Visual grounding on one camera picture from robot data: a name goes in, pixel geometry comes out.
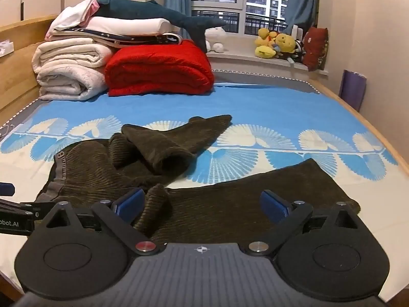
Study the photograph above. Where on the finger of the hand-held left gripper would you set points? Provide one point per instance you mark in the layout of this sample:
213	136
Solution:
6	189
27	208

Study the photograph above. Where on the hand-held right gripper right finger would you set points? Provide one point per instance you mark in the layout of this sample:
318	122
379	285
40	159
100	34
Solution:
274	205

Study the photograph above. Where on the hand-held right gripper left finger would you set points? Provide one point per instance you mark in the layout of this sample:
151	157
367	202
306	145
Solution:
129	205

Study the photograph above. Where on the blue white patterned bed sheet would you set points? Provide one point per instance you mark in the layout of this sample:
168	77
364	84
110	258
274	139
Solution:
271	112

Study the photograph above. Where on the thick white folded blanket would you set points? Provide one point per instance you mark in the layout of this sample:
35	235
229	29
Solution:
70	67

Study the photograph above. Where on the white tissue box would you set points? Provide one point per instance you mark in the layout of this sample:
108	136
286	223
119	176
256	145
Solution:
5	48

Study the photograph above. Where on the red folded blanket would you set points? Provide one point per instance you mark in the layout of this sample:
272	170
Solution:
159	67

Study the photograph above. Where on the white window sill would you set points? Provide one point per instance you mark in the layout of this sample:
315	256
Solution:
242	58

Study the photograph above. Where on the black white striped plush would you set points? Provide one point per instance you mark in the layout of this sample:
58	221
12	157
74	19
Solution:
298	52

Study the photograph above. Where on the yellow duck plush toy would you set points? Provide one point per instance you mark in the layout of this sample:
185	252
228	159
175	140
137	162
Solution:
264	43

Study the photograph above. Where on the red cushion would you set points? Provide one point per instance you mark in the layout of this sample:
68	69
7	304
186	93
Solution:
314	48

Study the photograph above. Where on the navy printed folded blanket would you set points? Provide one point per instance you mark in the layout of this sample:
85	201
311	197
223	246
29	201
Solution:
140	39

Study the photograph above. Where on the small white appliance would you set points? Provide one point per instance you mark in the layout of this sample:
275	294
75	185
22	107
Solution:
298	33

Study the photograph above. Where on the white plush toy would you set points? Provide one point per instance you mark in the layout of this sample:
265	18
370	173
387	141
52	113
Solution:
214	40

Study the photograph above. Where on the white folded quilt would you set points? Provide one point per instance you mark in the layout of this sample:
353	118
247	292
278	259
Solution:
127	25

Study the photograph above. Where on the pink white folded cloth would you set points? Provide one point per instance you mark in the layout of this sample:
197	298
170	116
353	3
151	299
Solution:
75	16

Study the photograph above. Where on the blue shark plush toy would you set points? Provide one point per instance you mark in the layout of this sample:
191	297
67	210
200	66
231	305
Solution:
143	11

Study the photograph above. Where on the window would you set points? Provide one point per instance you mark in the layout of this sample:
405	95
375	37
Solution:
242	3

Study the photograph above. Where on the wooden bed frame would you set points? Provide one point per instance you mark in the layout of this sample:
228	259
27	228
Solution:
19	38

